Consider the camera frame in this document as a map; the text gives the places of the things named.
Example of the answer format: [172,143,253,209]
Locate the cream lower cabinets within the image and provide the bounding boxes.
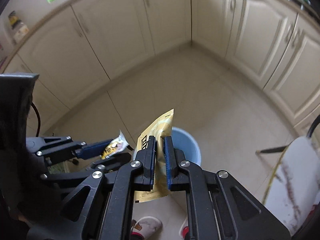
[1,0,319,132]

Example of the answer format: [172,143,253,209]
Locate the white yellow tea sachet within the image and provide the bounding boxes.
[100,130,129,160]

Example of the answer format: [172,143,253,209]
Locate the yellow snack bag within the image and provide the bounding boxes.
[134,109,174,203]

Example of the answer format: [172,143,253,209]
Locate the sauce bottle yellow label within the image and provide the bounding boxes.
[8,11,22,29]

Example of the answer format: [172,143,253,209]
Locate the black power cable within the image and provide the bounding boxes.
[30,102,42,138]

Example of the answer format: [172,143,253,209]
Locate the light blue trash bin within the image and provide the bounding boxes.
[171,127,201,166]

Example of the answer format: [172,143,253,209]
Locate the round white marble table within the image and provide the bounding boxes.
[263,137,319,236]

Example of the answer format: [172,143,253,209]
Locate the large glass jar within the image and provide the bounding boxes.
[12,22,29,43]

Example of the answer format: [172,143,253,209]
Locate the black chair frame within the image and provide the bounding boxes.
[255,115,320,154]

